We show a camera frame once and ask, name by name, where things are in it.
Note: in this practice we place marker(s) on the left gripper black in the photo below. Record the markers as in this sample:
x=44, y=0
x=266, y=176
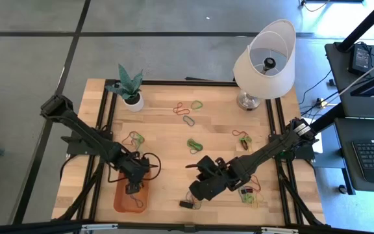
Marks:
x=128, y=169

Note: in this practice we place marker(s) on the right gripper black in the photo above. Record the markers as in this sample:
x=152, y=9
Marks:
x=213, y=169

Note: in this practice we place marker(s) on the wide black rubber band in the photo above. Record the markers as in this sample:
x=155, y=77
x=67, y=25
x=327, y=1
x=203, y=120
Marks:
x=245, y=146
x=247, y=190

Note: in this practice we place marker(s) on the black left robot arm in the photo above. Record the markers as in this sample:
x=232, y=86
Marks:
x=83, y=133

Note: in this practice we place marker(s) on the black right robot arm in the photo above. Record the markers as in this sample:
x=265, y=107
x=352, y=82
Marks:
x=271, y=149

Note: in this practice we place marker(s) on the orange plastic bin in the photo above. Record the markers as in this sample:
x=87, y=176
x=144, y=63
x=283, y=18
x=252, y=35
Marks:
x=123, y=203

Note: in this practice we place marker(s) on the small black block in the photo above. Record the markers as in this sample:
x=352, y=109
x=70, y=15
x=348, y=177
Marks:
x=186, y=204

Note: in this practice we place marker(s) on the green plant in white pot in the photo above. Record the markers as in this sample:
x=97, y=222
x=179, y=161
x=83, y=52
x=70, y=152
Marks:
x=133, y=102

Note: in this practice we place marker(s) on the white shade silver table lamp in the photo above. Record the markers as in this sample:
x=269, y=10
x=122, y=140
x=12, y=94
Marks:
x=265, y=84

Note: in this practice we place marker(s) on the white paper sheet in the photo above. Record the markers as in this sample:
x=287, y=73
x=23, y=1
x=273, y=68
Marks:
x=319, y=148

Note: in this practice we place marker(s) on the black caster wheel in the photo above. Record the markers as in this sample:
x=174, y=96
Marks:
x=343, y=189

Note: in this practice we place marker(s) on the black diagonal desk bar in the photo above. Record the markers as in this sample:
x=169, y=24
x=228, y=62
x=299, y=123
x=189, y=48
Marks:
x=328, y=118

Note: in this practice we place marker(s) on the yellow power plug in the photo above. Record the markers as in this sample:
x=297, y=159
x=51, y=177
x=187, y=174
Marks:
x=321, y=103

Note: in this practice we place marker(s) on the small black floor box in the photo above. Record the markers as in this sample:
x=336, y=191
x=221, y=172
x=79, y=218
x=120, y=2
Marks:
x=331, y=82

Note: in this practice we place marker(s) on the black desk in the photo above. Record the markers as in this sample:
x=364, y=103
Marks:
x=336, y=65

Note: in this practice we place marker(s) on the black power adapter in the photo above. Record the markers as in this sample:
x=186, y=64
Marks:
x=360, y=58

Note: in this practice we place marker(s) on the thick black pole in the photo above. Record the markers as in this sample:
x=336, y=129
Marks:
x=365, y=24

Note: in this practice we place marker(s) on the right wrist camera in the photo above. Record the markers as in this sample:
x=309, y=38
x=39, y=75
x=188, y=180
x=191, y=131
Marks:
x=195, y=166

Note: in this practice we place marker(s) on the small grey centre bracket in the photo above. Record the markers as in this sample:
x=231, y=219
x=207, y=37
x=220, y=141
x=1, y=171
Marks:
x=189, y=228

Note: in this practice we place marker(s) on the black overhead frame bar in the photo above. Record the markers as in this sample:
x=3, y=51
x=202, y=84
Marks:
x=161, y=228

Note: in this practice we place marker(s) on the silver metal bracket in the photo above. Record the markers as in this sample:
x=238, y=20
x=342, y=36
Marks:
x=99, y=227
x=279, y=230

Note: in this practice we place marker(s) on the black diagonal frame strut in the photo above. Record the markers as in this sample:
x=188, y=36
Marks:
x=73, y=200
x=313, y=211

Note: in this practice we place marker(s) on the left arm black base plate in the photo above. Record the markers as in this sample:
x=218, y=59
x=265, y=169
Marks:
x=76, y=149

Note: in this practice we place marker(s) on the black frame rail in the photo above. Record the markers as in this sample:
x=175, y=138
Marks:
x=113, y=99
x=174, y=83
x=104, y=98
x=298, y=211
x=286, y=211

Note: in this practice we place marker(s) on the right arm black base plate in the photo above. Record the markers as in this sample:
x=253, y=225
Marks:
x=307, y=155

